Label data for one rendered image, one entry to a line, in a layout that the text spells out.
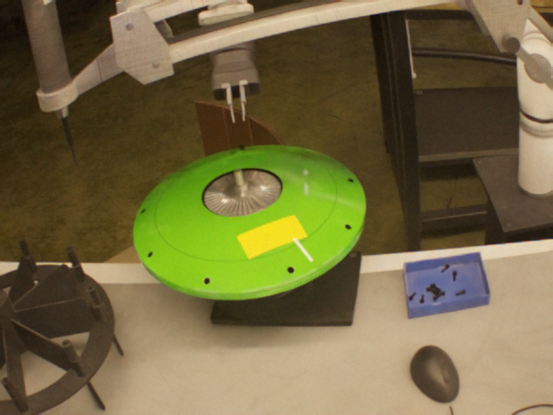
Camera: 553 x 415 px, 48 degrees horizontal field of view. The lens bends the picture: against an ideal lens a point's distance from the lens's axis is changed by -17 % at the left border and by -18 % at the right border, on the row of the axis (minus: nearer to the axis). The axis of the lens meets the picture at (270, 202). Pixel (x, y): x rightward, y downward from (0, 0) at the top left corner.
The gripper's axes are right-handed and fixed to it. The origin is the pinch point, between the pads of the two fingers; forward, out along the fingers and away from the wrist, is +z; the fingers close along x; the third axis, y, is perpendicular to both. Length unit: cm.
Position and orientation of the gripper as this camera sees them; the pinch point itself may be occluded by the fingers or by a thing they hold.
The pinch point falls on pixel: (239, 121)
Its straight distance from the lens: 109.9
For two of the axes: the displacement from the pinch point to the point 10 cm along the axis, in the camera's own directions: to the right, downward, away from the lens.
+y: 0.8, 3.2, 9.4
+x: -9.9, 1.4, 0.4
